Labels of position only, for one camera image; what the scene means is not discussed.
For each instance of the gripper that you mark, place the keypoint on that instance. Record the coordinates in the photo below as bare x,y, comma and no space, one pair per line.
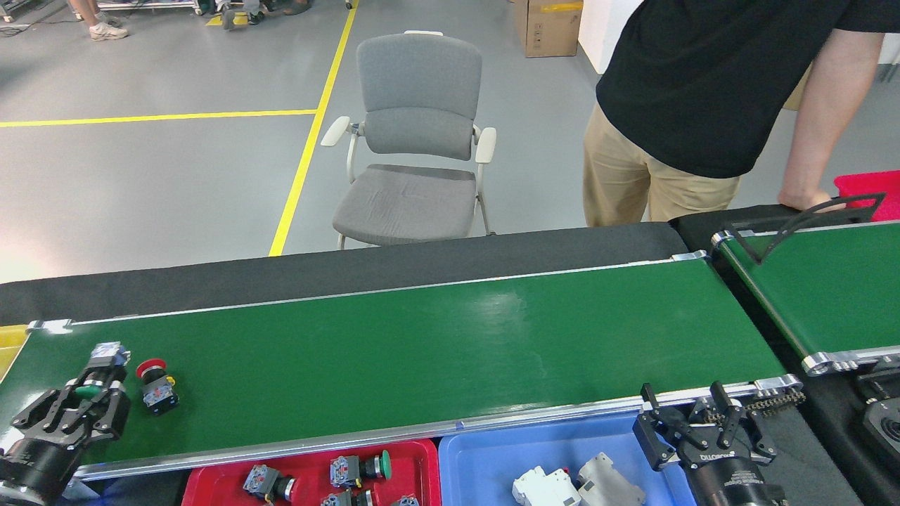
735,485
39,460

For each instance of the green mushroom push button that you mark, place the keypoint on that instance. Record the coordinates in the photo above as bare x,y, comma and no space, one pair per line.
346,471
406,501
109,353

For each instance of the white circuit breaker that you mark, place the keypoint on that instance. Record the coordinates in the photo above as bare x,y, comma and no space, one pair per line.
541,488
608,481

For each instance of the person's left forearm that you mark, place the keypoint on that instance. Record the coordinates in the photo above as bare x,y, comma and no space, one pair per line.
815,147

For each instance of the red plastic tray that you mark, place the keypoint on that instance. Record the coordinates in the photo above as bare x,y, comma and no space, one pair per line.
211,492

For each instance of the black conveyor motor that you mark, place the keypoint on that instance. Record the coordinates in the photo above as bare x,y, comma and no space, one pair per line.
886,429

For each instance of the green infeed conveyor belt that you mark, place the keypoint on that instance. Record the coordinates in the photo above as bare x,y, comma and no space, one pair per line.
823,295

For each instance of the blue plastic tray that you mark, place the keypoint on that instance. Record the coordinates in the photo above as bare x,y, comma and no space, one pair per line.
485,464

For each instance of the long green conveyor belt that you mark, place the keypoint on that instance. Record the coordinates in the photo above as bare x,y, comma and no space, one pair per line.
422,337

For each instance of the person's left hand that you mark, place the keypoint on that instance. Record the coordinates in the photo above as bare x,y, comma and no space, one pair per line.
808,199

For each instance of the yellow plastic bin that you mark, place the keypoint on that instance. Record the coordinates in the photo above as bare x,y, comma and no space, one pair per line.
8,344

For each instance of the red plastic bin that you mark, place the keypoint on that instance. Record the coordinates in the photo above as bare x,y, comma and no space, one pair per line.
865,184

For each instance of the person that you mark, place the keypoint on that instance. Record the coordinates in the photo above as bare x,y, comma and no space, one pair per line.
703,91
109,31
228,17
297,7

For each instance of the grey office chair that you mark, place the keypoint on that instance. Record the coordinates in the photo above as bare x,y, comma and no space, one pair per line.
418,77

